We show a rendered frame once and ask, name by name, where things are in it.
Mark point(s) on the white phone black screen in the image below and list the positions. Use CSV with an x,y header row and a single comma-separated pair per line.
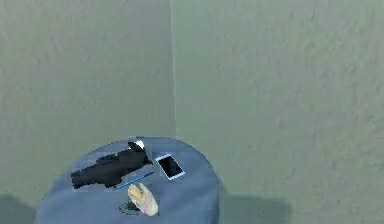
x,y
170,166

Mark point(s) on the round blue table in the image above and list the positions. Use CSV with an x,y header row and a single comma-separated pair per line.
x,y
186,200

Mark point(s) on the blue pen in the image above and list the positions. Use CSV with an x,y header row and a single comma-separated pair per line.
x,y
135,180

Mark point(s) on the beige lumpy object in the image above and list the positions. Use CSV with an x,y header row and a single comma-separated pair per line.
x,y
143,199

